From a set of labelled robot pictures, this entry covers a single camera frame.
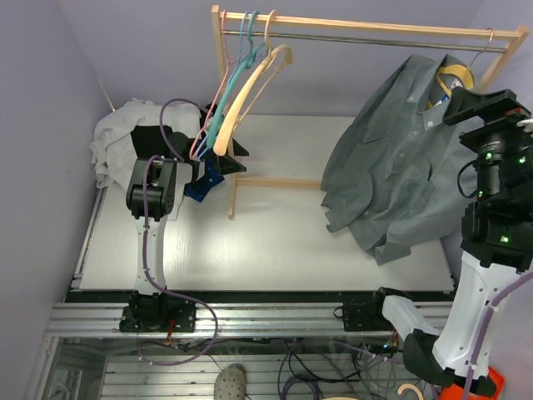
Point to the white shirt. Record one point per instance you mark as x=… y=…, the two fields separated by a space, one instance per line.
x=113 y=153

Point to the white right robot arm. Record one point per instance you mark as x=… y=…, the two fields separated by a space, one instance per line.
x=496 y=246

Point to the black garment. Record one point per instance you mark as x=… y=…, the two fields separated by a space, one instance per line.
x=176 y=125

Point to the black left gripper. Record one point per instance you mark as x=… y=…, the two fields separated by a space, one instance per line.
x=227 y=166

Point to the yellow hanger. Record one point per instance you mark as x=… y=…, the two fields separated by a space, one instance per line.
x=456 y=76

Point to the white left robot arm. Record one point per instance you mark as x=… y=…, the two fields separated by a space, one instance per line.
x=162 y=175

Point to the beige curved hanger piece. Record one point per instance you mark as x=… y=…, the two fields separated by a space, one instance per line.
x=408 y=388

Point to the grey perforated shoe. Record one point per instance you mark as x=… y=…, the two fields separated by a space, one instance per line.
x=231 y=383

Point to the grey shirt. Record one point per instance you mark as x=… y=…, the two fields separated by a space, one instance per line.
x=395 y=176

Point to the light blue hanger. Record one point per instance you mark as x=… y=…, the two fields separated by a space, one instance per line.
x=243 y=50

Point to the teal hanger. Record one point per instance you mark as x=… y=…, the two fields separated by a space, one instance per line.
x=251 y=17

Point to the natural wooden hanger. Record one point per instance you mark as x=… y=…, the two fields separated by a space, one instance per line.
x=278 y=57

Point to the aluminium rail frame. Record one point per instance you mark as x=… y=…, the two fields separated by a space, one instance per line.
x=232 y=320

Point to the blue plaid shirt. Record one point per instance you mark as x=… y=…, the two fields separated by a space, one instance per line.
x=205 y=176

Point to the pink wire hanger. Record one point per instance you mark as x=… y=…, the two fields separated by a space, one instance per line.
x=224 y=68

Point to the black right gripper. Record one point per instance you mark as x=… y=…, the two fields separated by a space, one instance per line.
x=465 y=104

